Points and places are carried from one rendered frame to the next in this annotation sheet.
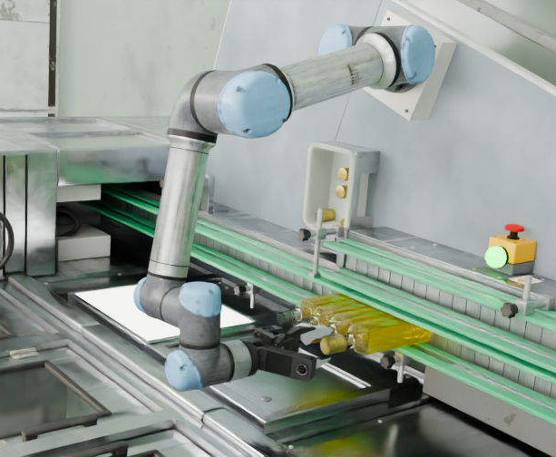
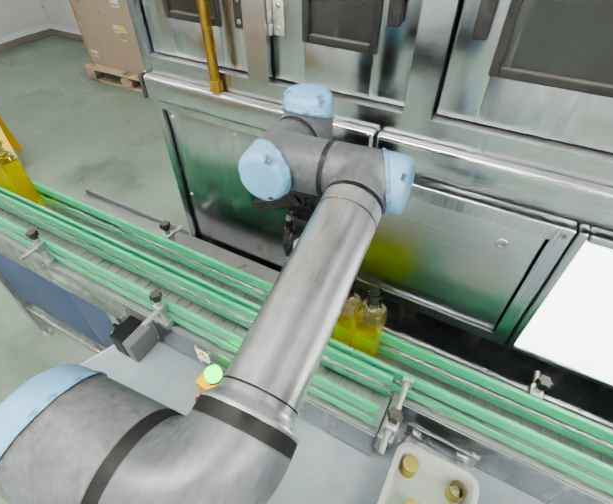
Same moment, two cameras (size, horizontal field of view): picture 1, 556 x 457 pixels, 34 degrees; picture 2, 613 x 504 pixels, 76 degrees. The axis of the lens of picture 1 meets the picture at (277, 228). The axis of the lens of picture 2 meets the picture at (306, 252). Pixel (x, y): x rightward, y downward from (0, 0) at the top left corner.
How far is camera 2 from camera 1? 1.68 m
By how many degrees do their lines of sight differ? 72
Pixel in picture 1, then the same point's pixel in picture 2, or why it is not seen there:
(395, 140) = not seen: outside the picture
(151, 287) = (353, 166)
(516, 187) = not seen: hidden behind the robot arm
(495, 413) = (253, 270)
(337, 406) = not seen: hidden behind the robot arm
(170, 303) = (304, 148)
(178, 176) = (257, 324)
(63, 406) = (568, 32)
